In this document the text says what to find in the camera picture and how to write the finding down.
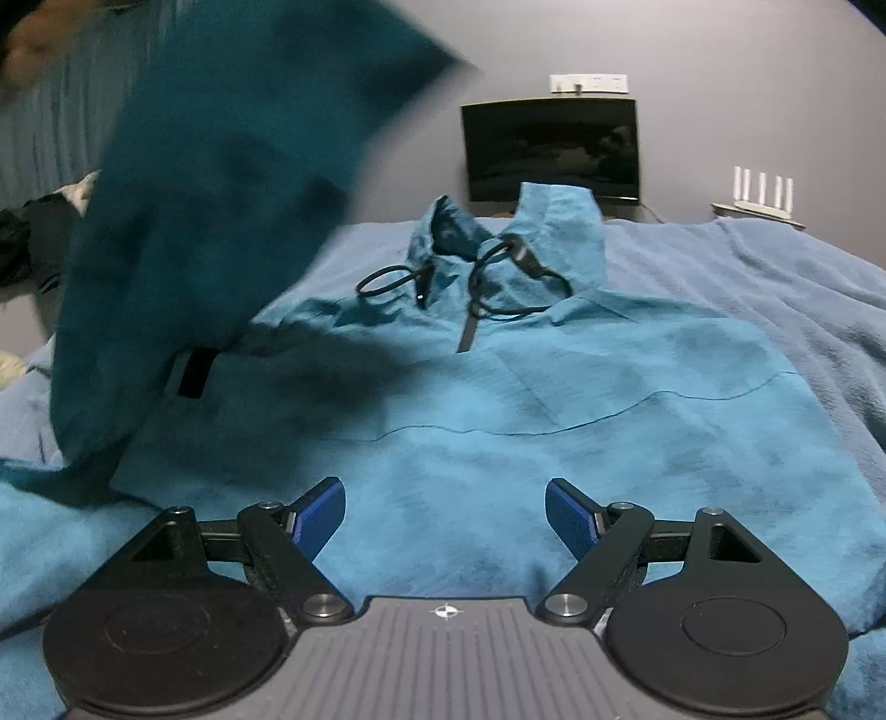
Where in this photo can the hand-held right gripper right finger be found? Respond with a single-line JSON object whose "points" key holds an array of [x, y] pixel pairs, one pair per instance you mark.
{"points": [[569, 516]]}

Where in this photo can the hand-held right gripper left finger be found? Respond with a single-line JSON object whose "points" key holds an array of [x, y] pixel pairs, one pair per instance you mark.
{"points": [[320, 516]]}

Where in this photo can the bright blue towel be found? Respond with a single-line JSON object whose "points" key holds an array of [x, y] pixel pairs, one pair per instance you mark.
{"points": [[554, 388]]}

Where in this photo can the person's left forearm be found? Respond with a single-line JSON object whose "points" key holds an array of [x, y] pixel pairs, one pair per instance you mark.
{"points": [[31, 38]]}

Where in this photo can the dark clothes pile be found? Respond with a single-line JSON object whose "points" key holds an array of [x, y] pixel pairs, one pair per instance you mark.
{"points": [[28, 235]]}

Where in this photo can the light blue fleece blanket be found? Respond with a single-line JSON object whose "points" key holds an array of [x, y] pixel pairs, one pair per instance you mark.
{"points": [[796, 277]]}

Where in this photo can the black monitor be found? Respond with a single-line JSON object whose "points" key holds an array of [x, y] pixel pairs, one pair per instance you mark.
{"points": [[550, 149]]}

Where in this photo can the white router with antennas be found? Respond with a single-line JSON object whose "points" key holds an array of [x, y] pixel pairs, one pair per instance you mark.
{"points": [[760, 201]]}

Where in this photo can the blue-grey curtain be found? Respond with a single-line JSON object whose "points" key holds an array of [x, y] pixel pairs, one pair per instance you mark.
{"points": [[62, 118]]}

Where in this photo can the white wall power strip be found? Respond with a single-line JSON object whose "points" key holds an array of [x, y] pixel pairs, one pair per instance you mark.
{"points": [[588, 83]]}

